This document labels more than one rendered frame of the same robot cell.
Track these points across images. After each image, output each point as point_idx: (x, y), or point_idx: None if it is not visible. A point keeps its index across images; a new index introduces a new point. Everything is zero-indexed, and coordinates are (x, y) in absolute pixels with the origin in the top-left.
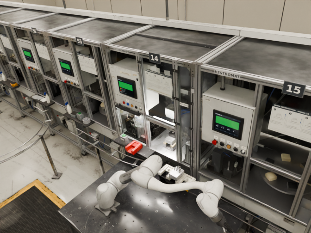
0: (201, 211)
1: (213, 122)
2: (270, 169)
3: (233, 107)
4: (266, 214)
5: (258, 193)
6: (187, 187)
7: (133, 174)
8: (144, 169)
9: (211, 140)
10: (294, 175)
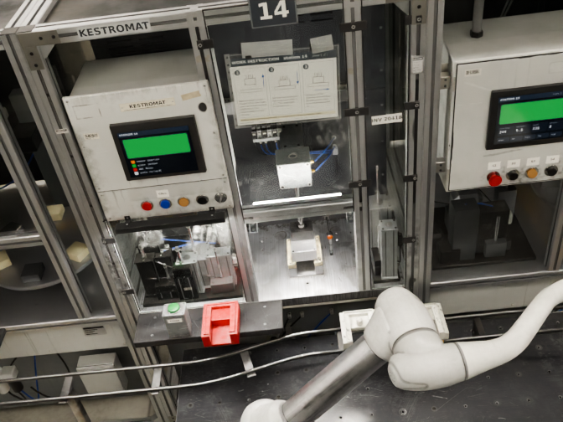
0: (492, 369)
1: (492, 128)
2: None
3: (550, 64)
4: None
5: None
6: (546, 314)
7: (403, 368)
8: (420, 337)
9: (480, 179)
10: None
